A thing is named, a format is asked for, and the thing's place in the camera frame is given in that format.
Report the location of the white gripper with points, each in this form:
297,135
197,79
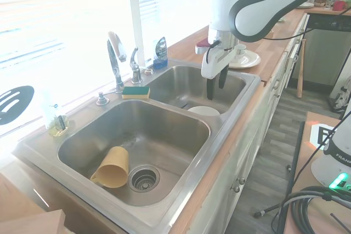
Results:
212,62

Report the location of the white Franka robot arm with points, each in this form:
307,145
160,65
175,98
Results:
246,6

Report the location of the chrome kitchen faucet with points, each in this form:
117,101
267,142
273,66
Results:
113,53

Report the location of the white bowl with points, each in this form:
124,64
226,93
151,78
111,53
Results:
203,111

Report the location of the white dinner plate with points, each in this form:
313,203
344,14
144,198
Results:
248,60

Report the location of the red lidded white container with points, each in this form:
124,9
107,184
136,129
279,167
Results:
201,47

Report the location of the white patterned teacup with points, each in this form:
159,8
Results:
241,50

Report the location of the blue Dawn dish soap bottle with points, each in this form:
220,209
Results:
159,53

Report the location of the small chrome sink fitting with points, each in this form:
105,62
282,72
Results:
149,71

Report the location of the white kitchen cabinets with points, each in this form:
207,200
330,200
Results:
246,149

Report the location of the stainless steel double sink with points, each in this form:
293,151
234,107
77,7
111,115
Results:
153,124

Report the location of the yellow green sponge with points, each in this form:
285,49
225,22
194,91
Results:
135,92

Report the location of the narrow white window blinds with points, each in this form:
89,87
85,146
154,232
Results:
170,6

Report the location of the metal cabinet knob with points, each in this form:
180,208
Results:
235,188
242,180

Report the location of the stainless dishwasher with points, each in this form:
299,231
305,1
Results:
321,53

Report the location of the chrome sink sprayer cap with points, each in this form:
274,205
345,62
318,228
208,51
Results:
102,99

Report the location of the black white marker tag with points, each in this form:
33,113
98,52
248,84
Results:
322,135

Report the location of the white background plate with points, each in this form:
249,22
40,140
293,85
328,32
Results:
305,5

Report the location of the metal sink drain strainer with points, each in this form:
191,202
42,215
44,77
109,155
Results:
144,178

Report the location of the brown small bowl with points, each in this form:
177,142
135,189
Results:
319,2

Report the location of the black tripod leg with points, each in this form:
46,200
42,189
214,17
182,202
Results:
270,210

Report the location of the red mug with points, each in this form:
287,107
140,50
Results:
338,5

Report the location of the clear hand soap bottle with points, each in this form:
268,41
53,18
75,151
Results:
56,120

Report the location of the wide white window blinds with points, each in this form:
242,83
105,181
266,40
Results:
55,12

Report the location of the black slotted spatula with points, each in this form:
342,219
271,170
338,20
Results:
16,105

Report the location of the light wooden board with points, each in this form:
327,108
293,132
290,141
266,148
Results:
24,204

